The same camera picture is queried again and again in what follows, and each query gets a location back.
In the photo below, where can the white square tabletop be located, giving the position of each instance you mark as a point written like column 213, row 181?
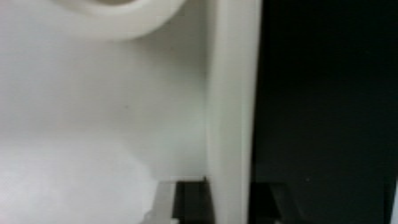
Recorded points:
column 126, row 108

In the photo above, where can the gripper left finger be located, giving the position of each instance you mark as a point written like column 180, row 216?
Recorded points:
column 192, row 207

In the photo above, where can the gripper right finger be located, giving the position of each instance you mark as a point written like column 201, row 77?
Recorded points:
column 272, row 206

